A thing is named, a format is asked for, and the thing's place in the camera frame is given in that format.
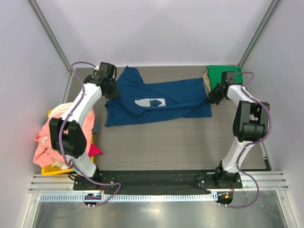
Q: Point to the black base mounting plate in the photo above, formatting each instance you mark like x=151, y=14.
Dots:
x=170, y=182

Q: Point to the pink t-shirt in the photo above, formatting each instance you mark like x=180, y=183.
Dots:
x=45, y=155

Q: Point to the white slotted cable duct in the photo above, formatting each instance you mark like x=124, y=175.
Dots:
x=93, y=197

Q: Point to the magenta t-shirt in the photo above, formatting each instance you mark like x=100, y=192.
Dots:
x=94, y=151

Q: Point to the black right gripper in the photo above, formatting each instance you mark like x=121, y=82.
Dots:
x=211, y=98

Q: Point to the right aluminium frame post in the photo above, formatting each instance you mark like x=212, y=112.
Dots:
x=259, y=31

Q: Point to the left aluminium frame post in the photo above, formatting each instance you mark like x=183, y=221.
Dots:
x=50, y=34

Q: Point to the aluminium frame post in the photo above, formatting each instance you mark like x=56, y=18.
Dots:
x=259, y=31
x=50, y=34

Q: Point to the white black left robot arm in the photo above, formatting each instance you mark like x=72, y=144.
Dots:
x=66, y=134

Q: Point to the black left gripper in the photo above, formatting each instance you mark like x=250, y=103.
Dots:
x=115, y=94

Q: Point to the yellow plastic bin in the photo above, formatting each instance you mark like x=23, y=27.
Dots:
x=55, y=170

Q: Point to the cream white t-shirt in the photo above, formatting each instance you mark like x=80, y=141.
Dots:
x=59, y=109

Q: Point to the aluminium extrusion rail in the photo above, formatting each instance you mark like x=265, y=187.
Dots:
x=263, y=180

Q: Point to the folded beige t-shirt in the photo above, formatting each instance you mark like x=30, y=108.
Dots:
x=206, y=81

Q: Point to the folded green t-shirt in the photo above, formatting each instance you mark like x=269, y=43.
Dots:
x=215, y=74

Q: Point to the blue Mickey print t-shirt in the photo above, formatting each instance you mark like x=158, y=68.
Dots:
x=141, y=103

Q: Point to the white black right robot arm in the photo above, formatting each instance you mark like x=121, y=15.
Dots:
x=252, y=124

